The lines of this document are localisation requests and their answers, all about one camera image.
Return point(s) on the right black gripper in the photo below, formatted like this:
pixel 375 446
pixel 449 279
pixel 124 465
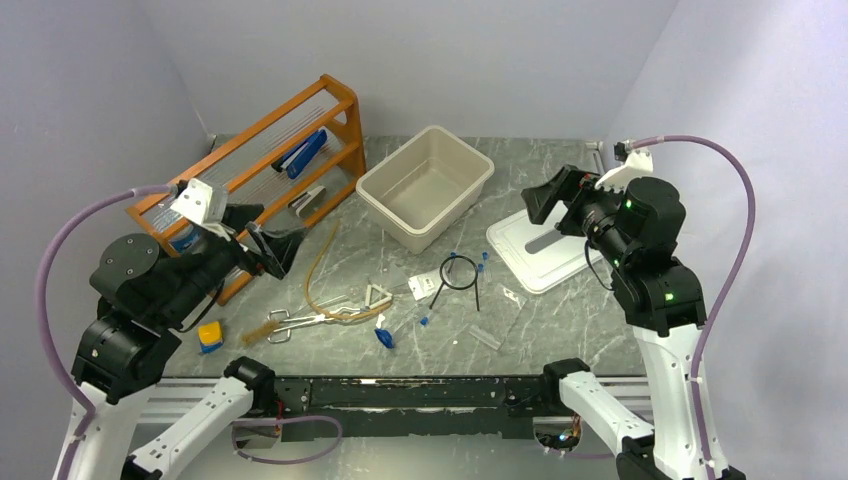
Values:
pixel 541 199

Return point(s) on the blue white roll on shelf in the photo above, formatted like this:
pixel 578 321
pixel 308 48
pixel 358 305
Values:
pixel 185 239

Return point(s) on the white clay triangle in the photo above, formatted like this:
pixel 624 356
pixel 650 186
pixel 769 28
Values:
pixel 376 297

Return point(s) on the blue stapler on shelf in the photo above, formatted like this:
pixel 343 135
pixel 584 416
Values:
pixel 295 161

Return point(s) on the beige plastic bin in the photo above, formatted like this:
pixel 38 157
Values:
pixel 421 188

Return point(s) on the clear plastic funnel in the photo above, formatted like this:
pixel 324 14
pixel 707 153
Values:
pixel 393 279

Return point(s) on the grey white device on shelf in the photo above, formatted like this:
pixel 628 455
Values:
pixel 308 202

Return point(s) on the metal crucible tongs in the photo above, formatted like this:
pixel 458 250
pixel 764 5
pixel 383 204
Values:
pixel 282 323

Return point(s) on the yellow blue block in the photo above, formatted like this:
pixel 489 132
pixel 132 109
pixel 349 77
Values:
pixel 210 337

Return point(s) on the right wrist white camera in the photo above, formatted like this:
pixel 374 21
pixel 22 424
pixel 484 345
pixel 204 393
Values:
pixel 634 163

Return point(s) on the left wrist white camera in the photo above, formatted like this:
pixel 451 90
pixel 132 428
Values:
pixel 200 202

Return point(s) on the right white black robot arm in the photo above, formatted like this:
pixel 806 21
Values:
pixel 635 230

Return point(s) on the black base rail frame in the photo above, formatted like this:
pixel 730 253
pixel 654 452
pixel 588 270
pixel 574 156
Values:
pixel 510 407

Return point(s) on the white bin lid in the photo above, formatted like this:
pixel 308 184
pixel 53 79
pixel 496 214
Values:
pixel 539 256

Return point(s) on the wrist white camera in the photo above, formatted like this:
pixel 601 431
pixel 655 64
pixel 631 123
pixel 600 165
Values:
pixel 634 163
pixel 200 202

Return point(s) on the white plastic packet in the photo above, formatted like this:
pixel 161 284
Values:
pixel 424 285

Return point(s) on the tan rubber tubing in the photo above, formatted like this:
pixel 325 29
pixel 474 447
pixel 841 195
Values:
pixel 361 313

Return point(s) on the black wire tripod stand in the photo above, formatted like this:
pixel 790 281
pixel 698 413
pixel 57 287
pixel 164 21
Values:
pixel 447 283

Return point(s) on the small clear plastic bag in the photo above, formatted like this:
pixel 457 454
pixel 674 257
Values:
pixel 513 297

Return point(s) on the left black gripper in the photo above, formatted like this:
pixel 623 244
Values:
pixel 237 218

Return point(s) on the orange wooden shelf rack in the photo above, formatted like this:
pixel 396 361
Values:
pixel 242 165

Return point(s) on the clear test tube rack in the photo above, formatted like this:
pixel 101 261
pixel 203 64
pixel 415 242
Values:
pixel 487 338

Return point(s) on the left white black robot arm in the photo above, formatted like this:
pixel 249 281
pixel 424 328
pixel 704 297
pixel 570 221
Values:
pixel 146 298

